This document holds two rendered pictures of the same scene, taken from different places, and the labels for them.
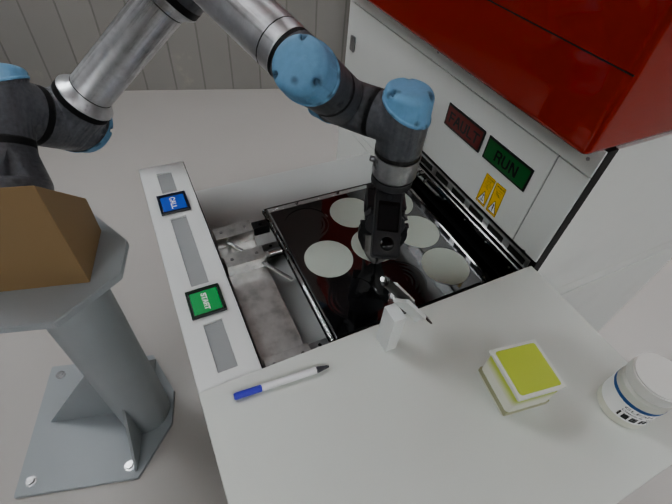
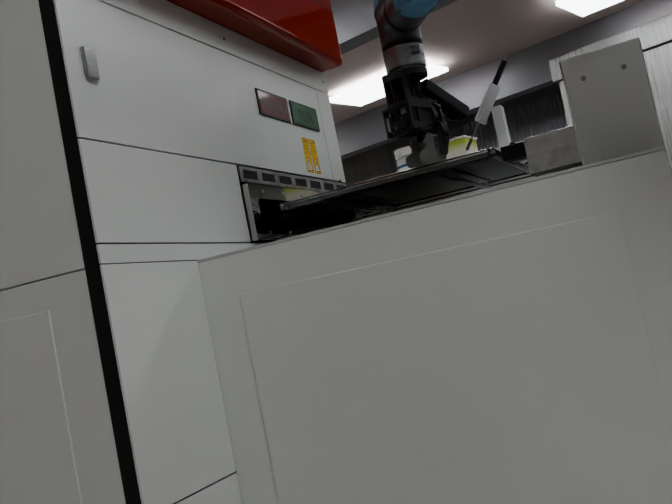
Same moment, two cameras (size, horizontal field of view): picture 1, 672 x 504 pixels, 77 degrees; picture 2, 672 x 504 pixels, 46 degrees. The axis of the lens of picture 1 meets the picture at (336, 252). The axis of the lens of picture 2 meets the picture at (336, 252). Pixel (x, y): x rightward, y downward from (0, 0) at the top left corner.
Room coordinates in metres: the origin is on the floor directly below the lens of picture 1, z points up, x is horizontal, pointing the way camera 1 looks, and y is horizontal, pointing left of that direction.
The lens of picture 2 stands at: (1.58, 0.94, 0.71)
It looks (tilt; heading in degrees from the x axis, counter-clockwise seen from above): 4 degrees up; 234
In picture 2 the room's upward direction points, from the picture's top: 11 degrees counter-clockwise
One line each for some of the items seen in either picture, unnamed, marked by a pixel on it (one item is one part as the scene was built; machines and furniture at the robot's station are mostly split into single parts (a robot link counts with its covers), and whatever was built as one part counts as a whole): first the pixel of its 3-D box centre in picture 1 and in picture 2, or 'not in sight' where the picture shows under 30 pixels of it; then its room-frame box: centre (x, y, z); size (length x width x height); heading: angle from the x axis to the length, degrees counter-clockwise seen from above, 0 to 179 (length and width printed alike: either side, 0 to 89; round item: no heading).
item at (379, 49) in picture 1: (424, 128); (240, 141); (0.90, -0.18, 1.02); 0.81 x 0.03 x 0.40; 30
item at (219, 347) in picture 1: (195, 274); (626, 133); (0.50, 0.27, 0.89); 0.55 x 0.09 x 0.14; 30
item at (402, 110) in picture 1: (402, 121); (397, 20); (0.59, -0.08, 1.21); 0.09 x 0.08 x 0.11; 65
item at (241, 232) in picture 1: (233, 234); (553, 141); (0.61, 0.22, 0.89); 0.08 x 0.03 x 0.03; 120
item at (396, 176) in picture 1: (393, 164); (406, 61); (0.58, -0.08, 1.13); 0.08 x 0.08 x 0.05
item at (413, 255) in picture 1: (374, 244); (415, 188); (0.62, -0.08, 0.90); 0.34 x 0.34 x 0.01; 30
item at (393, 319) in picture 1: (402, 315); (491, 117); (0.36, -0.11, 1.03); 0.06 x 0.04 x 0.13; 120
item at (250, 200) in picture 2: (449, 217); (308, 215); (0.74, -0.25, 0.89); 0.44 x 0.02 x 0.10; 30
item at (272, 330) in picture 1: (258, 298); (571, 169); (0.48, 0.14, 0.87); 0.36 x 0.08 x 0.03; 30
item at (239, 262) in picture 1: (245, 260); not in sight; (0.54, 0.18, 0.89); 0.08 x 0.03 x 0.03; 120
